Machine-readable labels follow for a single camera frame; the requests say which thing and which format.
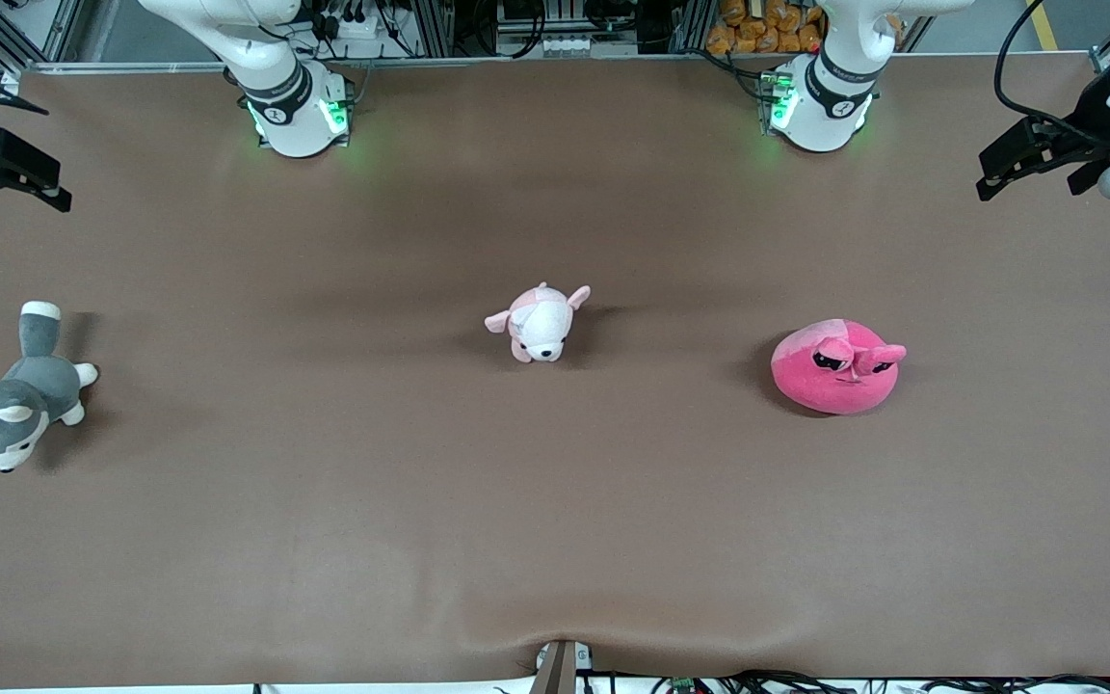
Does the hot pink round plush toy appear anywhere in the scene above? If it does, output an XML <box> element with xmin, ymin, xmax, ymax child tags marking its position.
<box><xmin>771</xmin><ymin>319</ymin><xmax>908</xmax><ymax>416</ymax></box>

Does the grey white plush husky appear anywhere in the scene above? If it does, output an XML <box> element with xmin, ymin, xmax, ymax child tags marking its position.
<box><xmin>0</xmin><ymin>301</ymin><xmax>99</xmax><ymax>473</ymax></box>

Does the pile of orange packets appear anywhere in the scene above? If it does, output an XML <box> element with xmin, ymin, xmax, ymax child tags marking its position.
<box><xmin>706</xmin><ymin>0</ymin><xmax>826</xmax><ymax>55</ymax></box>

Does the white power strip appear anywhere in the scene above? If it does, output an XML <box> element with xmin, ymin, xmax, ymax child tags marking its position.
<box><xmin>319</xmin><ymin>5</ymin><xmax>384</xmax><ymax>41</ymax></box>

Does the white terminal strip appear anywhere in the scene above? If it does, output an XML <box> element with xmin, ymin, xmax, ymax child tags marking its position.
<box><xmin>536</xmin><ymin>37</ymin><xmax>614</xmax><ymax>57</ymax></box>

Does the light pink white plush dog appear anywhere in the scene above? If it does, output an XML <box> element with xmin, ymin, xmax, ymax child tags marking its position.
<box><xmin>484</xmin><ymin>282</ymin><xmax>592</xmax><ymax>364</ymax></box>

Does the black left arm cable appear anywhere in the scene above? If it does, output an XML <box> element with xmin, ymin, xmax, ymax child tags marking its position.
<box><xmin>993</xmin><ymin>0</ymin><xmax>1096</xmax><ymax>144</ymax></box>

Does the aluminium frame post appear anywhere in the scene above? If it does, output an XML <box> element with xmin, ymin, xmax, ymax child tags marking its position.
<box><xmin>415</xmin><ymin>0</ymin><xmax>456</xmax><ymax>57</ymax></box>
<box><xmin>669</xmin><ymin>0</ymin><xmax>715</xmax><ymax>54</ymax></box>

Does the aluminium table edge rail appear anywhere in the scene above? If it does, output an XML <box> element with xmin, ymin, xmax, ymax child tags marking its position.
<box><xmin>20</xmin><ymin>52</ymin><xmax>1091</xmax><ymax>74</ymax></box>

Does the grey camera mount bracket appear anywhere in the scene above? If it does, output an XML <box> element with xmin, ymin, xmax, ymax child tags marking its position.
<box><xmin>529</xmin><ymin>639</ymin><xmax>595</xmax><ymax>694</ymax></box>

